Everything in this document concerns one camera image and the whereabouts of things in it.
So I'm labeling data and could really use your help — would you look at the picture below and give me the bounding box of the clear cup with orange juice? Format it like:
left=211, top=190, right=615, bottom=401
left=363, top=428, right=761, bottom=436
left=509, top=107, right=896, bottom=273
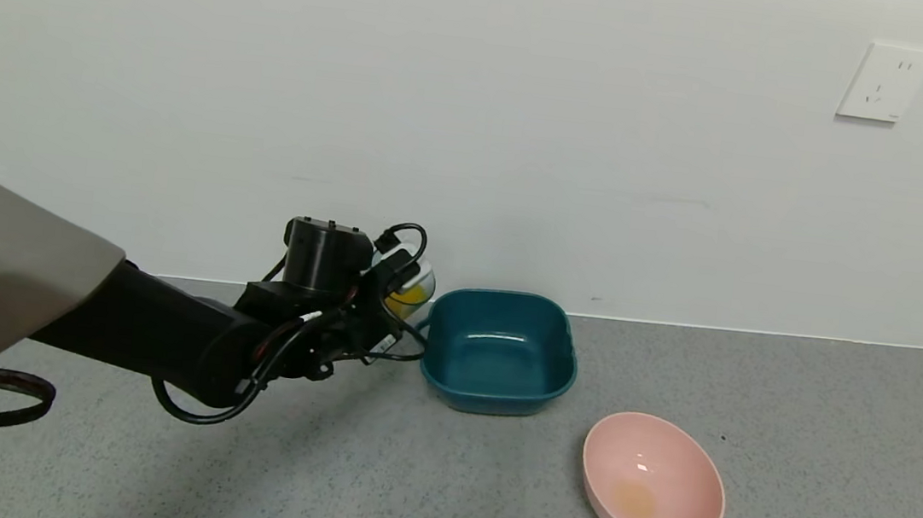
left=378, top=255, right=438, bottom=325

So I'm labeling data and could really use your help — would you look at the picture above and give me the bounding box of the orange juice liquid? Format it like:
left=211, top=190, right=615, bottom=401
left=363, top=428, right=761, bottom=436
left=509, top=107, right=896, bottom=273
left=392, top=282, right=429, bottom=312

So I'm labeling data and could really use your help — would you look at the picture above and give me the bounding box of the pink plastic bowl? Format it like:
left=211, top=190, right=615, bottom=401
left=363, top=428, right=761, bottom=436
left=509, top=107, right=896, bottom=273
left=576, top=406, right=734, bottom=518

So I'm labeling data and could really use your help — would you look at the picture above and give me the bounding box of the dark teal square basin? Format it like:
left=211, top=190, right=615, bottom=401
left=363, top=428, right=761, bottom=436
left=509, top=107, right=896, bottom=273
left=406, top=281, right=586, bottom=424

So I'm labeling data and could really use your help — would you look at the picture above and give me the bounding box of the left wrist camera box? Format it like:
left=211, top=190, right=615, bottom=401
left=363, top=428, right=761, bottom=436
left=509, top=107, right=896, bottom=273
left=377, top=247, right=422, bottom=294

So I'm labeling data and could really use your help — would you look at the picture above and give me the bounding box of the white wall socket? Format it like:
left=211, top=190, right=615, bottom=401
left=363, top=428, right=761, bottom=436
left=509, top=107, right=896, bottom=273
left=835, top=37, right=923, bottom=128

